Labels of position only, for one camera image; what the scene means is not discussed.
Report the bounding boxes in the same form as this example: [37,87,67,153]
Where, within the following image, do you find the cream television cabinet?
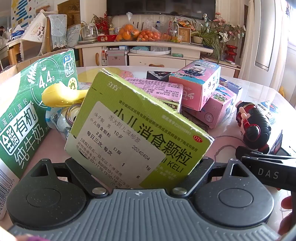
[74,40,241,78]

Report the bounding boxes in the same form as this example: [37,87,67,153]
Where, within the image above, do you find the wooden chair with cover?
[45,14,70,50]

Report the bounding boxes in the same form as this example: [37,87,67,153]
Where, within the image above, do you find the green potted plant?
[192,25,228,65]

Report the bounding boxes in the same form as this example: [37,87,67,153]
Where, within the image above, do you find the black red toy figure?
[235,101,271,154]

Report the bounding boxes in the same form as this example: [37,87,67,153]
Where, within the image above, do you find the red flat box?
[97,34,117,42]

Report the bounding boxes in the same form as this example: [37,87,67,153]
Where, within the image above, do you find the yellow pink water gun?
[42,83,89,107]

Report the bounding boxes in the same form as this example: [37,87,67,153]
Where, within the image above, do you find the wooden picture frame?
[177,27,191,44]

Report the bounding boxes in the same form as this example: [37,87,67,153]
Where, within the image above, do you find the blue yellow wall poster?
[10,0,47,26]

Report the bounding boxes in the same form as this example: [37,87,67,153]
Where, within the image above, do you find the white round tray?
[128,46,171,55]

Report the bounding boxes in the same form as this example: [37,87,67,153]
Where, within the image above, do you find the red berry branches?
[94,13,110,35]

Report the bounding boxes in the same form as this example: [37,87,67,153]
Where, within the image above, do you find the person's right hand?
[279,194,296,235]

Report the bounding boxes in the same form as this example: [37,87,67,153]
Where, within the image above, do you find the white cartoon cloth cover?
[20,11,48,58]

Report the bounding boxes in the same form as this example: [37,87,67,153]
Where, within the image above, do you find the blue white box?
[218,76,243,91]

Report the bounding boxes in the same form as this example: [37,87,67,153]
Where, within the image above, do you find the pink cartoon figure toy box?
[168,60,222,112]

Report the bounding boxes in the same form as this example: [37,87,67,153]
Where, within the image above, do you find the pink metal case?
[106,50,129,66]

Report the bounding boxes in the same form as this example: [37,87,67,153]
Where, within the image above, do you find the green milk carton box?
[0,49,79,222]

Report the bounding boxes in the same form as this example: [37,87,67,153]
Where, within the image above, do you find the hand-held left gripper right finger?
[171,158,254,195]

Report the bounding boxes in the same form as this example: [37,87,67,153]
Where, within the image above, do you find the dark foil snack packet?
[146,70,173,82]

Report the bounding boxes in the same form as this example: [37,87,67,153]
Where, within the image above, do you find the blue tissue pack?
[10,28,26,39]

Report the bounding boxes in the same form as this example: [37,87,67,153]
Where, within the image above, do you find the white green certificate board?
[67,24,81,45]

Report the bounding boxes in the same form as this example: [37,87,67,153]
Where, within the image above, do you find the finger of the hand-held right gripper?
[236,146,266,160]

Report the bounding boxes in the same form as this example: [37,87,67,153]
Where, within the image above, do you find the pink flower bouquet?
[202,12,246,61]

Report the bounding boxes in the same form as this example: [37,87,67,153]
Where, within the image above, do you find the dark blue toy box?
[255,101,292,156]

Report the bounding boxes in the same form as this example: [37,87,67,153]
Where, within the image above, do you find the glass kettle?
[80,23,97,42]

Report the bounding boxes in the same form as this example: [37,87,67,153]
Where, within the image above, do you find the pink blue cartoon toy box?
[181,83,243,129]

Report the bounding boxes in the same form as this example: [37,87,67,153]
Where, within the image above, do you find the wooden side table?
[6,38,23,67]

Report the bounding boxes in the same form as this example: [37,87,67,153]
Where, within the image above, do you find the white standing air conditioner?
[253,0,290,71]

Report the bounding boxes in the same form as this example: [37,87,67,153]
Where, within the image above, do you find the bag of small tangerines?
[137,27,161,42]

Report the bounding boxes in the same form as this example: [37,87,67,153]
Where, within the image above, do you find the green medicine box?
[64,70,215,189]

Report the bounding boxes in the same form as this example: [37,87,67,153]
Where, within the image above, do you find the red candle stand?
[225,44,238,63]

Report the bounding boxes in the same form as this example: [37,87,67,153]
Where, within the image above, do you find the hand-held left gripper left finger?
[23,158,111,195]

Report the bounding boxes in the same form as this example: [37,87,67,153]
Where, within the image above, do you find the pink medicine box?
[125,77,184,113]

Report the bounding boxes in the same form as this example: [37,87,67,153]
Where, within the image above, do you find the bag of large oranges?
[115,12,140,42]

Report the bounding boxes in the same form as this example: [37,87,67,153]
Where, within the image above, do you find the black television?
[106,0,216,20]

